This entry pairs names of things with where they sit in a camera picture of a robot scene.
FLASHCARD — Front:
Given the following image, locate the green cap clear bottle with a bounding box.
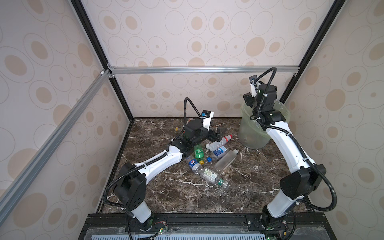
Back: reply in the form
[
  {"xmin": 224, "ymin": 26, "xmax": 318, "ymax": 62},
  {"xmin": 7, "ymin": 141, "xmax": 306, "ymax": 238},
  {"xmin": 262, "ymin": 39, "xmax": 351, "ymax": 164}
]
[{"xmin": 199, "ymin": 168, "xmax": 228, "ymax": 189}]

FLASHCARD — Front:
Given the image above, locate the blue label clear bottle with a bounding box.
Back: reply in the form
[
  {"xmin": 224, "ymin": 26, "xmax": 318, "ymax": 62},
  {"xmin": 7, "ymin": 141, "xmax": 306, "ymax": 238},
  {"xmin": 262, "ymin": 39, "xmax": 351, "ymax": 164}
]
[{"xmin": 207, "ymin": 146, "xmax": 228, "ymax": 163}]

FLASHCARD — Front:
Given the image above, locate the horizontal aluminium back rail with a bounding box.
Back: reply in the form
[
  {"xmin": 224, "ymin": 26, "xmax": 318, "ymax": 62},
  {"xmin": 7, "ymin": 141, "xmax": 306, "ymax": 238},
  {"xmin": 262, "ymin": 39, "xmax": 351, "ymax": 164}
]
[{"xmin": 107, "ymin": 65, "xmax": 301, "ymax": 75}]

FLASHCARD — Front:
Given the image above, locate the yellow cap red label bottle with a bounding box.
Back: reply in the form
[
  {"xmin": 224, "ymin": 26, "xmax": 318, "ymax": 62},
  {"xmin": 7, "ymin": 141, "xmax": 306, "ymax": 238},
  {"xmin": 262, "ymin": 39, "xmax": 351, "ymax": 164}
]
[{"xmin": 175, "ymin": 127, "xmax": 185, "ymax": 133}]

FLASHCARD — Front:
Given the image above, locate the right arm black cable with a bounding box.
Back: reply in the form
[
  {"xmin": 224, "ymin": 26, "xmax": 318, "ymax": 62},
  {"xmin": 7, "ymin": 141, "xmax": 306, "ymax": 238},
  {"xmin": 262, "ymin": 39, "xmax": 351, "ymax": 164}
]
[{"xmin": 253, "ymin": 66, "xmax": 338, "ymax": 212}]

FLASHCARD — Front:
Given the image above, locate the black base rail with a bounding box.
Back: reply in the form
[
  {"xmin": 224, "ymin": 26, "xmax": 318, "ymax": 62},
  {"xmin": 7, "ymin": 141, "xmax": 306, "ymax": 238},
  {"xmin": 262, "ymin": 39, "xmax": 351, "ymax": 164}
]
[{"xmin": 78, "ymin": 213, "xmax": 336, "ymax": 240}]

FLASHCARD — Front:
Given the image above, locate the mesh bin with green liner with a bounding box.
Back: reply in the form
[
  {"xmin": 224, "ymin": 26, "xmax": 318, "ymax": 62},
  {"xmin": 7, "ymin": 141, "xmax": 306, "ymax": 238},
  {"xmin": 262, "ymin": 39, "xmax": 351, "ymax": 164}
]
[{"xmin": 238, "ymin": 100, "xmax": 291, "ymax": 150}]

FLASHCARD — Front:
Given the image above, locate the diagonal aluminium left rail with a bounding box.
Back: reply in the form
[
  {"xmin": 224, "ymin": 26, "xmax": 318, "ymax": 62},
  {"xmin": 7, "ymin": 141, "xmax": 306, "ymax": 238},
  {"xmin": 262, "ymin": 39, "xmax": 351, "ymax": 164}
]
[{"xmin": 1, "ymin": 69, "xmax": 112, "ymax": 225}]

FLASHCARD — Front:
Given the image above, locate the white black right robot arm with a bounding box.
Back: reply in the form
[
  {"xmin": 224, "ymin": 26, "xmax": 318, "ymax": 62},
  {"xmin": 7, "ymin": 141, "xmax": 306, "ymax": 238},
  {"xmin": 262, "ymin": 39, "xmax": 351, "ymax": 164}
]
[{"xmin": 243, "ymin": 83, "xmax": 326, "ymax": 229}]

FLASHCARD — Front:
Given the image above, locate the black corner post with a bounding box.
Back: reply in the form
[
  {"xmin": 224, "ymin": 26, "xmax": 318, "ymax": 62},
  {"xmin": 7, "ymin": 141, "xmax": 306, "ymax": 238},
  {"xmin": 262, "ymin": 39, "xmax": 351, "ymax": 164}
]
[
  {"xmin": 280, "ymin": 0, "xmax": 347, "ymax": 104},
  {"xmin": 70, "ymin": 0, "xmax": 135, "ymax": 122}
]

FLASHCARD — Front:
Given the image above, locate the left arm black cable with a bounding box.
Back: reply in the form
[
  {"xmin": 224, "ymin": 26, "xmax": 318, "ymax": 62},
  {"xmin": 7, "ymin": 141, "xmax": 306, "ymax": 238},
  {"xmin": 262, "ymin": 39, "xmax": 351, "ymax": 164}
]
[{"xmin": 101, "ymin": 96, "xmax": 201, "ymax": 209}]

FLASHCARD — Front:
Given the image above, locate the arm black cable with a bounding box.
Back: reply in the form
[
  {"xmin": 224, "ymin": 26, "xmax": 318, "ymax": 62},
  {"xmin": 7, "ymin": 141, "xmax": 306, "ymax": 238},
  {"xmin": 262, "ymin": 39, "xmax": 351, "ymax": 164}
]
[
  {"xmin": 253, "ymin": 66, "xmax": 338, "ymax": 212},
  {"xmin": 101, "ymin": 96, "xmax": 201, "ymax": 209}
]

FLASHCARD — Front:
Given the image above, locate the black left corner post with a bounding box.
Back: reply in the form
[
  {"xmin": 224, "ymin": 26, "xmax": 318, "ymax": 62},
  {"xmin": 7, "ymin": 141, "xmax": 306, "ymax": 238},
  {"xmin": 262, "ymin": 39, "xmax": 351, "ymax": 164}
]
[{"xmin": 70, "ymin": 0, "xmax": 135, "ymax": 122}]

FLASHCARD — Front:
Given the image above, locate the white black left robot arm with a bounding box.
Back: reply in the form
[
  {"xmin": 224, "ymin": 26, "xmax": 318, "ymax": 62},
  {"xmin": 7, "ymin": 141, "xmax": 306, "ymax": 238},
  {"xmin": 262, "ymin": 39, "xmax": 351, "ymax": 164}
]
[{"xmin": 110, "ymin": 117, "xmax": 232, "ymax": 224}]

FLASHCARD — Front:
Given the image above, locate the pepsi label bottle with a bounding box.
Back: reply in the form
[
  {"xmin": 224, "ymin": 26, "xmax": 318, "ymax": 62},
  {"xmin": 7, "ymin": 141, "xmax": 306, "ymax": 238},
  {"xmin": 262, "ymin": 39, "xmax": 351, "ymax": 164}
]
[{"xmin": 186, "ymin": 156, "xmax": 201, "ymax": 172}]

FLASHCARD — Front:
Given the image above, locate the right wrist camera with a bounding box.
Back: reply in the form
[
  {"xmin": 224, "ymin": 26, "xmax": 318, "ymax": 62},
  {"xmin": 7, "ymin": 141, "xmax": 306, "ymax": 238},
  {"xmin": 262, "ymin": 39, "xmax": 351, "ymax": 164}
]
[{"xmin": 249, "ymin": 75, "xmax": 259, "ymax": 98}]

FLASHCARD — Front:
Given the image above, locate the green sprite bottle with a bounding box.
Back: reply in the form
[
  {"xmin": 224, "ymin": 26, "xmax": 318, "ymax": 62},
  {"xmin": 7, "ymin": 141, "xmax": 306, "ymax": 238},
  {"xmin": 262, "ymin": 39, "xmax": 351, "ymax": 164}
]
[{"xmin": 194, "ymin": 145, "xmax": 205, "ymax": 165}]

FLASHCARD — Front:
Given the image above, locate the black right corner post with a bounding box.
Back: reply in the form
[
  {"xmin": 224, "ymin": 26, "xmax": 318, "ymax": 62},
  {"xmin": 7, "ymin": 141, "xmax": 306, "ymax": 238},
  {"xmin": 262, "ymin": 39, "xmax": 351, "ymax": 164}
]
[{"xmin": 280, "ymin": 0, "xmax": 347, "ymax": 104}]

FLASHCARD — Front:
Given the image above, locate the large clear square bottle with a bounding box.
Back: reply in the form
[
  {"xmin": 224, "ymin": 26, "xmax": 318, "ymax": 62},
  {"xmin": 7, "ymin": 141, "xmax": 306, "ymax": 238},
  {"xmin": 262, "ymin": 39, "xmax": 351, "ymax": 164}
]
[{"xmin": 213, "ymin": 150, "xmax": 238, "ymax": 174}]

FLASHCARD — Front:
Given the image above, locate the red cap white bottle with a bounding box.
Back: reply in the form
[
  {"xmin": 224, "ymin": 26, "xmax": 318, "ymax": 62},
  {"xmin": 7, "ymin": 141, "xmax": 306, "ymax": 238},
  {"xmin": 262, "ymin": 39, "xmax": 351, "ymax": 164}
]
[{"xmin": 206, "ymin": 135, "xmax": 233, "ymax": 152}]

